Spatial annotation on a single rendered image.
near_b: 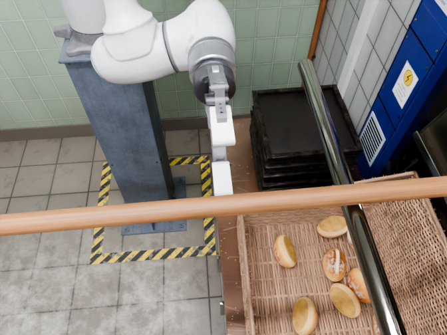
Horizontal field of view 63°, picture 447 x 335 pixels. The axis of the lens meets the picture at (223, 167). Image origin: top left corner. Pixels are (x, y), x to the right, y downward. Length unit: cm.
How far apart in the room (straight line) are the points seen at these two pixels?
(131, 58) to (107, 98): 47
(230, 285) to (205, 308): 59
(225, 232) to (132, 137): 47
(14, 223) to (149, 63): 38
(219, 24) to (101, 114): 65
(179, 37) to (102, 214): 37
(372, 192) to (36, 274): 164
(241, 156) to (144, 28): 72
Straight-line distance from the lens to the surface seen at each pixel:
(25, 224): 56
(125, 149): 139
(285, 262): 109
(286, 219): 117
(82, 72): 115
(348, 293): 109
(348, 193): 54
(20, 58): 200
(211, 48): 68
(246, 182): 127
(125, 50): 75
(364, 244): 55
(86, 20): 107
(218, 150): 64
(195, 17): 75
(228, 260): 114
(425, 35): 105
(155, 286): 175
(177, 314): 170
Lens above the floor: 165
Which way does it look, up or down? 55 degrees down
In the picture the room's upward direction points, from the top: straight up
